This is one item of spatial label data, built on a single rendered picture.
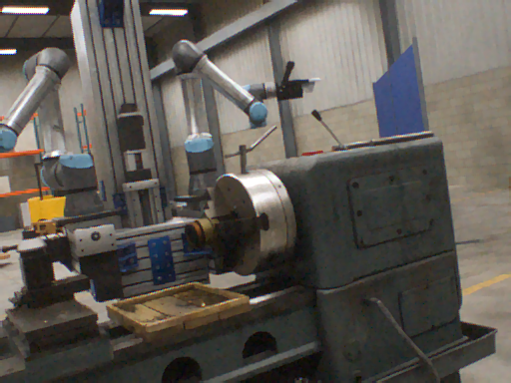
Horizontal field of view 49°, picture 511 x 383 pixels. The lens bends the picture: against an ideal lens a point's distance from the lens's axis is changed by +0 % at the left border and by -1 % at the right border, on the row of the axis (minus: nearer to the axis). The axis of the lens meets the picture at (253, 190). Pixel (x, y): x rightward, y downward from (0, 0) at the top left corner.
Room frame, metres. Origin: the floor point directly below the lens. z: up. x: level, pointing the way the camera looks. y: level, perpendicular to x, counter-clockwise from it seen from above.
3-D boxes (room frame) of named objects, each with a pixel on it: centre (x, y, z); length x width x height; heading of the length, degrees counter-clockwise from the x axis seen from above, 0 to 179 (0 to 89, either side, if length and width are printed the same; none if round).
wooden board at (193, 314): (1.59, 0.27, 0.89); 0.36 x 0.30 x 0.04; 30
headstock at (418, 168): (1.94, -0.31, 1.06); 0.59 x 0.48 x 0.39; 120
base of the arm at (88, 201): (2.13, 0.65, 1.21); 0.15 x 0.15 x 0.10
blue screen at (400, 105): (8.25, -2.24, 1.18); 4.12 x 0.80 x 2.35; 174
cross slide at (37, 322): (1.43, 0.58, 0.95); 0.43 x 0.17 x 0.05; 30
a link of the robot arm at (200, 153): (2.34, 0.19, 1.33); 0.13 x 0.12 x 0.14; 3
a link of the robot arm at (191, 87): (2.47, 0.20, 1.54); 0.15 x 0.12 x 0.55; 3
